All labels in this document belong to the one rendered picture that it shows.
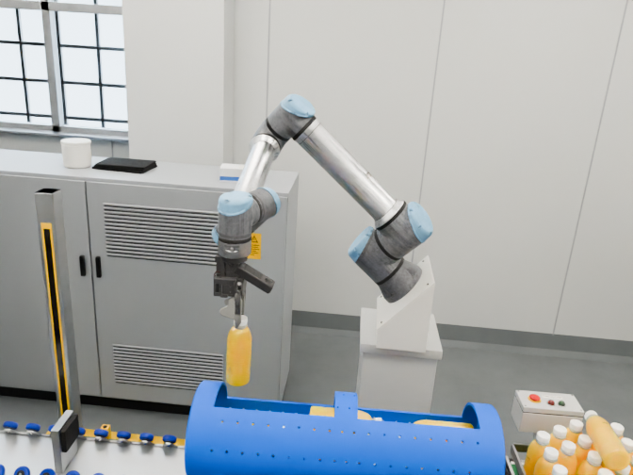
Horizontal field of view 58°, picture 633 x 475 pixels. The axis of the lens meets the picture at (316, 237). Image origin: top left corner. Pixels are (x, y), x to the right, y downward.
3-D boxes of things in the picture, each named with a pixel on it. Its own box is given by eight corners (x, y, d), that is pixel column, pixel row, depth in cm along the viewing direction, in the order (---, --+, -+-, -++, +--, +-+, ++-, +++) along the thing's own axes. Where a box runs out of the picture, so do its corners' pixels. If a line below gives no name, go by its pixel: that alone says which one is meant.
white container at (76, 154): (71, 161, 331) (69, 137, 326) (97, 163, 330) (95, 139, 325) (56, 167, 316) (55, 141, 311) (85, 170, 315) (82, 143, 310)
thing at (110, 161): (106, 161, 337) (105, 155, 336) (159, 165, 335) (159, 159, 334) (89, 170, 316) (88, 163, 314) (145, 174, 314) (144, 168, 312)
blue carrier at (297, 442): (207, 440, 188) (207, 363, 180) (474, 463, 185) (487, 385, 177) (183, 503, 161) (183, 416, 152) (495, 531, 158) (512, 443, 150)
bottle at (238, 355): (229, 387, 166) (231, 331, 160) (223, 374, 172) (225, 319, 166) (251, 384, 169) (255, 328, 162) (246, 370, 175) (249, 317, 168)
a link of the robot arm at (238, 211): (261, 193, 154) (239, 201, 145) (260, 237, 158) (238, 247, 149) (232, 188, 158) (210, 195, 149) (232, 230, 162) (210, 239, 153)
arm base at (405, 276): (384, 293, 241) (367, 278, 239) (417, 263, 238) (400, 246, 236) (390, 309, 222) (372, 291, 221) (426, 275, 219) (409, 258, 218)
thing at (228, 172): (221, 176, 320) (222, 163, 317) (264, 178, 321) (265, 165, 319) (219, 181, 308) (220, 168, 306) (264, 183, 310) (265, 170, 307)
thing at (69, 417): (70, 450, 182) (66, 409, 177) (82, 451, 182) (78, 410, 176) (55, 473, 172) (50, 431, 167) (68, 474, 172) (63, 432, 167)
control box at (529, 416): (511, 413, 202) (515, 388, 199) (567, 417, 201) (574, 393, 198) (518, 432, 193) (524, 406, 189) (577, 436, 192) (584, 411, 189)
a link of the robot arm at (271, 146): (250, 131, 221) (202, 239, 168) (269, 110, 214) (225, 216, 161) (273, 150, 224) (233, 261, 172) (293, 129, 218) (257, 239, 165)
